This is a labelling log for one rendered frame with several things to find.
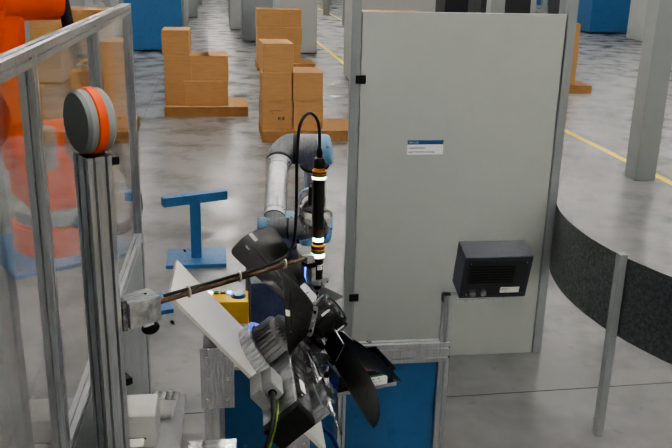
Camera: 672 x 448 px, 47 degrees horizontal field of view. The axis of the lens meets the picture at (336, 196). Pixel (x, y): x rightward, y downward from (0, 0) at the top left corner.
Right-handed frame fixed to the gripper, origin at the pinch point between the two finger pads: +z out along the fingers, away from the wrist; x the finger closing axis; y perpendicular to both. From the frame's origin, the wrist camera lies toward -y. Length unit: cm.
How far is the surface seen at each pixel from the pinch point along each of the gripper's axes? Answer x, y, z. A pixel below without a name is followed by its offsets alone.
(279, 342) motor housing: 12.8, 33.0, 13.8
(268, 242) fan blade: 15.2, 8.6, -6.7
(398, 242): -65, 74, -183
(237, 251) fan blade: 24.9, 8.4, 1.4
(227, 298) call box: 29, 41, -37
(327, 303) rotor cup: -2.0, 22.7, 9.8
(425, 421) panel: -48, 97, -39
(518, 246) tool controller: -79, 24, -38
